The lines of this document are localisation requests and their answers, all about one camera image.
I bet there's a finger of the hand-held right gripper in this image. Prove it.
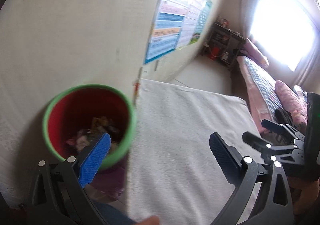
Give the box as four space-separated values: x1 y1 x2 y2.
261 119 305 143
242 131 296 156

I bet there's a blue letter wall poster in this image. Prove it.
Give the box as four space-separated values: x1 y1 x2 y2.
144 0 190 64

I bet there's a person's right hand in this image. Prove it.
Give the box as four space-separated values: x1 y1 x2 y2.
291 179 320 215

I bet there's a bed with checked sheet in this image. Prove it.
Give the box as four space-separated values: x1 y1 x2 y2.
236 55 308 140

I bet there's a dark shelf unit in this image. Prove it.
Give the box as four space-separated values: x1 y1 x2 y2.
200 22 247 72

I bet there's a person's left hand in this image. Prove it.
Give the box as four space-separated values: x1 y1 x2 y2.
136 215 160 225

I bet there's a white table cloth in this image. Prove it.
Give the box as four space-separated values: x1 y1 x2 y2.
126 78 263 225

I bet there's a red container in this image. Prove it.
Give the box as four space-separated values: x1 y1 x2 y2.
209 46 222 60

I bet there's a pink folded quilt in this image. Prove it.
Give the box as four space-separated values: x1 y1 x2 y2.
241 38 270 67

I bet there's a black cloth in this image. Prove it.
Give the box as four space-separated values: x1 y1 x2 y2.
275 108 293 125

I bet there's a pink floral pillow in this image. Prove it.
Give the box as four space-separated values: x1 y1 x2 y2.
275 80 307 125

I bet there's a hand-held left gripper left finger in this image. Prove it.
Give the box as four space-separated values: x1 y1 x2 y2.
25 132 112 225

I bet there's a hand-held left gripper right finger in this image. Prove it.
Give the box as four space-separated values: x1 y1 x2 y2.
209 132 294 225

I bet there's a red bin with green rim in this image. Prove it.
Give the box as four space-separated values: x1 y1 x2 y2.
42 84 137 195

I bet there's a green chart wall poster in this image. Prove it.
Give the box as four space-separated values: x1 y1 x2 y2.
190 0 213 46

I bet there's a heap of wrappers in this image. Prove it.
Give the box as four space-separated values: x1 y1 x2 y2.
65 116 123 152

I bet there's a white chart wall poster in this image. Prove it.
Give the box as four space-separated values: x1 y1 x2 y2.
177 0 208 49

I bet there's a bright window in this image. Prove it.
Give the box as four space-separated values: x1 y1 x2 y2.
250 0 315 71

